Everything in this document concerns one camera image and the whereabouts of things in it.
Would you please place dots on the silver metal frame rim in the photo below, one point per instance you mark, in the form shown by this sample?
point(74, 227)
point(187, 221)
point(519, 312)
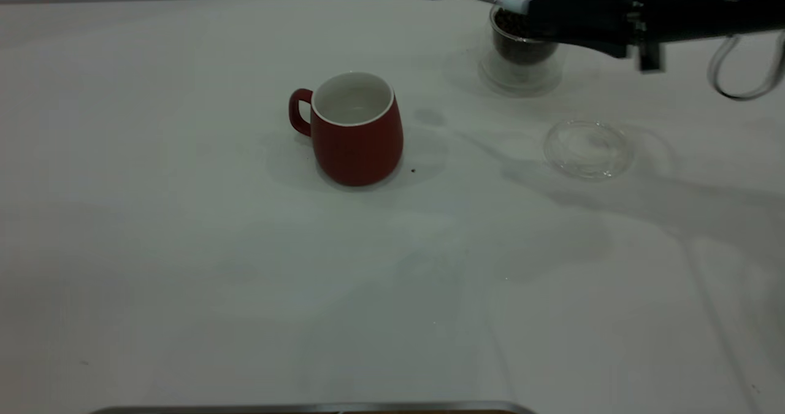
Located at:
point(306, 408)

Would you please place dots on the red ceramic mug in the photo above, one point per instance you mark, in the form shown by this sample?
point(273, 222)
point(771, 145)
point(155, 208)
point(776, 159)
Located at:
point(359, 150)

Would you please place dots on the round clear glass dish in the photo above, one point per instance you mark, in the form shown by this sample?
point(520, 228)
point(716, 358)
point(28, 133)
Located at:
point(589, 150)

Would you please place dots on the dark beans heap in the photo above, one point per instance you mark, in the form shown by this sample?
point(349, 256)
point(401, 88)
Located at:
point(515, 49)

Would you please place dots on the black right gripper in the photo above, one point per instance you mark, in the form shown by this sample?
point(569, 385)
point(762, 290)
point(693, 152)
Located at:
point(705, 3)

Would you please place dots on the double-walled glass cup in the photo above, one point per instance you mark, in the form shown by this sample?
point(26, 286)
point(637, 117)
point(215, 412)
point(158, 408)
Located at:
point(521, 80)

